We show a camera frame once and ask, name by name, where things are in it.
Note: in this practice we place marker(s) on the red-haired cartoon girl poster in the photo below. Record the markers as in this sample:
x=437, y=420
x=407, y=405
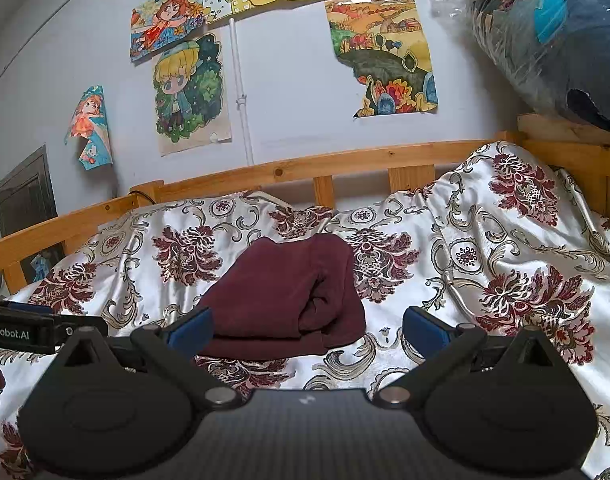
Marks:
x=167, y=20

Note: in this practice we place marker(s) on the curled orange-haired cartoon poster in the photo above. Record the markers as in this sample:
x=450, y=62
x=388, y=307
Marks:
x=90, y=125

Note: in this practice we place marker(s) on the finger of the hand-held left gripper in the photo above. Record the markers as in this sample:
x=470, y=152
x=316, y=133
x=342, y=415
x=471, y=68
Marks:
x=77, y=322

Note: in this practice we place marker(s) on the floral satin blanket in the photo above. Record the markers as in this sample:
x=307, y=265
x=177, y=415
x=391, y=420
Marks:
x=435, y=270

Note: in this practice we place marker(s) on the dark wall panel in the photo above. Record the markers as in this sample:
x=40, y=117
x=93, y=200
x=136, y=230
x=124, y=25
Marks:
x=25, y=200

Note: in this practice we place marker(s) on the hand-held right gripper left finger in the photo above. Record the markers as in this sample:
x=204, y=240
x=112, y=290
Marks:
x=190, y=330

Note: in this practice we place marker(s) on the blond cartoon character poster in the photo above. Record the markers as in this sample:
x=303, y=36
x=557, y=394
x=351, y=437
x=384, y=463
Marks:
x=185, y=95

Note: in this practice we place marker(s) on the white wall pipe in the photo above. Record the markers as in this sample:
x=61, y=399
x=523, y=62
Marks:
x=241, y=90

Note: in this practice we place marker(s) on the maroon sweater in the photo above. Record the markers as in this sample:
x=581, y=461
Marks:
x=285, y=290

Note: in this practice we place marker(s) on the wooden bed frame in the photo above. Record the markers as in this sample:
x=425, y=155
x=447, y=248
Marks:
x=335, y=162

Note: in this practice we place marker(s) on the colourful landscape poster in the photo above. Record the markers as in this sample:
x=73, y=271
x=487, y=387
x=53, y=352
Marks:
x=380, y=50

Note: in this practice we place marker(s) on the plastic bag of clothes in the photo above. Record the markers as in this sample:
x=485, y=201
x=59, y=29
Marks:
x=550, y=50

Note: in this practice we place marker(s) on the wooden boards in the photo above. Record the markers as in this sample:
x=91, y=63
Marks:
x=570, y=130

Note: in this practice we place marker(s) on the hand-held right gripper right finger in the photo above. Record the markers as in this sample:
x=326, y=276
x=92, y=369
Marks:
x=425, y=330

